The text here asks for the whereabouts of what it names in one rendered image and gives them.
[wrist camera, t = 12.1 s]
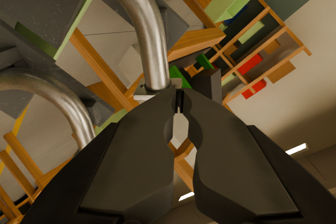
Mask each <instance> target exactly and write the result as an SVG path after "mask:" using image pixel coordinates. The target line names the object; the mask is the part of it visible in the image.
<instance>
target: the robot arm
mask: <svg viewBox="0 0 336 224"><path fill-rule="evenodd" d="M178 101H179V109H180V114H183V115H184V116H185V117H186V119H187V120H188V134H187V137H188V139H189V140H190V141H191V142H192V143H193V145H194V146H195V148H196V150H197V152H196V156H195V164H194V172H193V180H192V184H193V191H194V198H195V204H196V207H197V209H198V210H199V211H200V212H201V213H202V214H204V215H205V216H207V217H208V218H210V219H212V220H213V221H215V222H216V223H218V224H336V198H335V197H334V195H333V194H332V193H331V192H330V191H329V190H328V189H327V188H326V187H325V186H324V185H323V184H322V183H321V182H320V181H319V180H318V179H317V178H316V177H315V176H313V175H312V174H311V173H310V172H309V171H308V170H307V169H305V168H304V167H303V166H302V165H301V164H300V163H298V162H297V161H296V160H295V159H294V158H293V157H291V156H290V155H289V154H288V153H287V152H285V151H284V150H283V149H282V148H281V147H280V146H278V145H277V144H276V143H275V142H274V141H272V140H271V139H270V138H269V137H268V136H267V135H265V134H264V133H263V132H262V131H261V130H259V129H258V128H257V127H256V126H255V125H246V124H245V123H244V122H243V121H242V120H241V119H240V118H238V117H237V116H236V115H235V114H234V113H232V112H231V111H230V110H228V109H227V108H225V107H224V106H222V105H220V104H219V103H217V102H215V101H213V100H211V99H210V98H208V97H206V96H204V95H202V94H201V93H199V92H197V91H195V90H193V89H191V88H189V87H183V88H174V87H169V88H168V89H166V90H164V91H162V92H160V93H159V94H157V95H155V96H153V97H151V98H150V99H148V100H146V101H144V102H143V103H141V104H139V105H138V106H136V107H135V108H133V109H132V110H130V111H129V112H128V113H127V114H126V115H125V116H123V117H122V118H121V119H120V120H119V121H118V122H111V123H110V124H109V125H108V126H107V127H106V128H105V129H103V130H102V131H101V132H100V133H99V134H98V135H97V136H96V137H95V138H94V139H93V140H92V141H91V142H90V143H88V144H87V145H86V146H85V147H84V148H83V149H82V150H81V151H80V152H79V153H78V154H77V155H76V156H74V157H73V158H72V159H71V160H70V161H69V162H68V163H67V164H66V165H65V166H64V167H63V168H62V169H61V170H60V171H59V172H58V173H57V174H56V175H55V176H54V177H53V178H52V179H51V181H50V182H49V183H48V184H47V185H46V186H45V188H44V189H43V190H42V191H41V193H40V194H39V195H38V197H37V198H36V199H35V201H34V202H33V203H32V205H31V206H30V208H29V209H28V211H27V212H26V214H25V215H24V217H23V219H22V220H21V222H20V224H150V223H152V222H153V221H155V220H156V219H158V218H160V217H161V216H163V215H164V214H166V213H167V212H169V210H170V209H171V208H172V205H173V188H174V160H175V155H174V152H173V151H172V150H171V149H170V147H169V146H168V143H169V142H170V140H171V139H172V138H173V124H174V115H175V114H177V113H178Z"/></svg>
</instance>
